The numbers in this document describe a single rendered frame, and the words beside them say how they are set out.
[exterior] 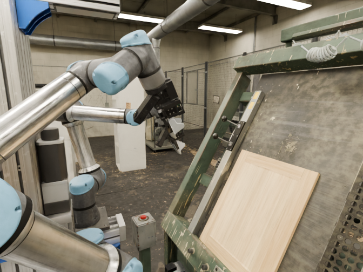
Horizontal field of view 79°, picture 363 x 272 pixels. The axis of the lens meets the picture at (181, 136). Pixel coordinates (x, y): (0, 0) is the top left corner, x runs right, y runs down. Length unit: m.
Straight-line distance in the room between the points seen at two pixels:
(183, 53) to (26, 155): 9.59
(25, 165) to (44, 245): 0.38
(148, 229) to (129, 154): 3.59
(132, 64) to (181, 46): 9.61
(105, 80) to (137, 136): 4.36
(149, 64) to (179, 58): 9.44
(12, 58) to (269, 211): 1.11
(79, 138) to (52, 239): 0.84
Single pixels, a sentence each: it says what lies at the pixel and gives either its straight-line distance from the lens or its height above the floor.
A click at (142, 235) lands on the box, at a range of 1.46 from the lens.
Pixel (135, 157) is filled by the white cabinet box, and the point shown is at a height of 0.29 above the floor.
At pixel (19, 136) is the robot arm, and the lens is 0.58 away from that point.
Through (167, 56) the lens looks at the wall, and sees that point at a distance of 9.85.
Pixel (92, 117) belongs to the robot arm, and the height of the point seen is 1.58.
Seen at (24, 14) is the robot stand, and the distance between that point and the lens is 0.92.
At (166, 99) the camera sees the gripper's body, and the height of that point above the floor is 1.68.
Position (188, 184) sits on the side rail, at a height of 1.08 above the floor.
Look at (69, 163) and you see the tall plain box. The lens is 3.33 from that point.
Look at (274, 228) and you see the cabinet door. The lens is 1.11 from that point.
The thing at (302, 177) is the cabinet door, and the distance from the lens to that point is 1.10.
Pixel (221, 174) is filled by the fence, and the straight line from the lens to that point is 1.34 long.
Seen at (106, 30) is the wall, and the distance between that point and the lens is 9.41.
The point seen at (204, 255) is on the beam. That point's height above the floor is 0.88.
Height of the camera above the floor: 1.70
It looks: 11 degrees down
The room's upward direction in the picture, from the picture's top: straight up
